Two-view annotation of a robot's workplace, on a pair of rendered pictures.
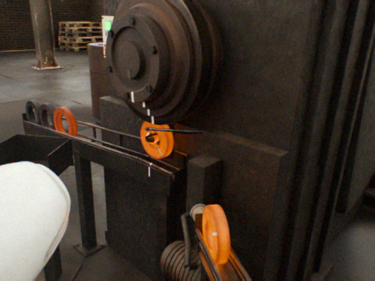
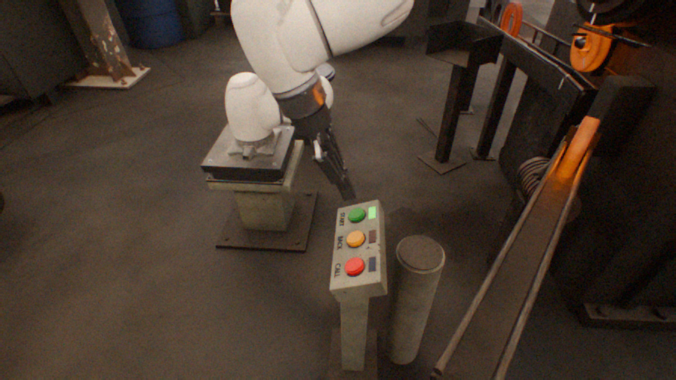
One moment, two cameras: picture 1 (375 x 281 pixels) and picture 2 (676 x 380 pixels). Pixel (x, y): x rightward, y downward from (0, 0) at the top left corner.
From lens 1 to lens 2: 0.33 m
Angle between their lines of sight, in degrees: 47
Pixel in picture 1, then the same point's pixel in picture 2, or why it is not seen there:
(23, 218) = not seen: outside the picture
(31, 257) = (371, 13)
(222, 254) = (566, 163)
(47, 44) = not seen: outside the picture
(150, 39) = not seen: outside the picture
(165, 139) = (597, 46)
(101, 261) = (483, 169)
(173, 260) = (530, 169)
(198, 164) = (616, 81)
